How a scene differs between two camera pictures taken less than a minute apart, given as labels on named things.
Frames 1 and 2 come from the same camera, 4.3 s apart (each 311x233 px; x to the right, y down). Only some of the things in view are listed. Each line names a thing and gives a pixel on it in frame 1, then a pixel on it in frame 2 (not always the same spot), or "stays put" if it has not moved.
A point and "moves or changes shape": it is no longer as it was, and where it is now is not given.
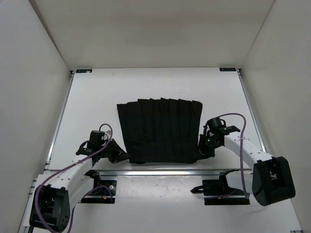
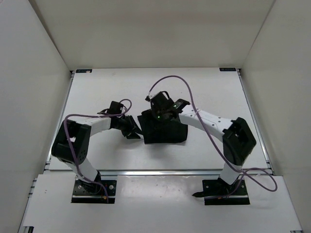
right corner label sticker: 227,69 stays put
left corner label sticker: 83,70 stays put
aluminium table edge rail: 150,171 stays put
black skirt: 161,130 moves or changes shape
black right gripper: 202,153 -> 154,110
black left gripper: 119,154 -> 129,131
